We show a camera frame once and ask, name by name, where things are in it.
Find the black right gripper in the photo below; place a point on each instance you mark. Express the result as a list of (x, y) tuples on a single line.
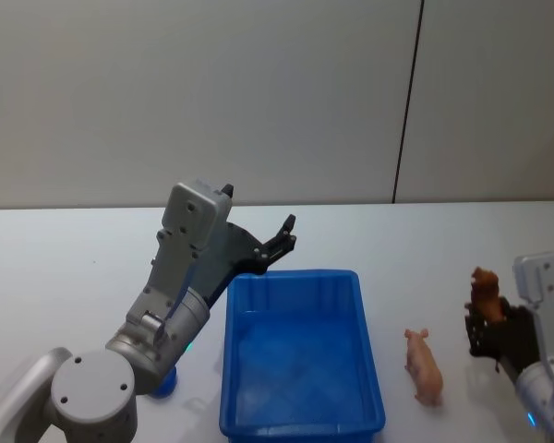
[(517, 337)]

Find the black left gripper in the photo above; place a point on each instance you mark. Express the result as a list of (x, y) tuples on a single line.
[(231, 258)]

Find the brown toy animal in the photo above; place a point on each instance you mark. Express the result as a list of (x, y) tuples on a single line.
[(487, 293)]

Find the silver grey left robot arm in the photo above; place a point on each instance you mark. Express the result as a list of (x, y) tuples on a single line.
[(92, 397)]

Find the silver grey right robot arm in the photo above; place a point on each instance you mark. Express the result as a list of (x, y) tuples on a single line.
[(542, 392)]

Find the pink toy pig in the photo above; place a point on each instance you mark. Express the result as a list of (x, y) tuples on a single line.
[(424, 367)]

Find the blue plastic bin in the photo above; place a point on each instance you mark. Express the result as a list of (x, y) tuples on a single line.
[(300, 360)]

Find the small blue plastic object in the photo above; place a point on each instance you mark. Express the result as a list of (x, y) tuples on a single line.
[(165, 385)]

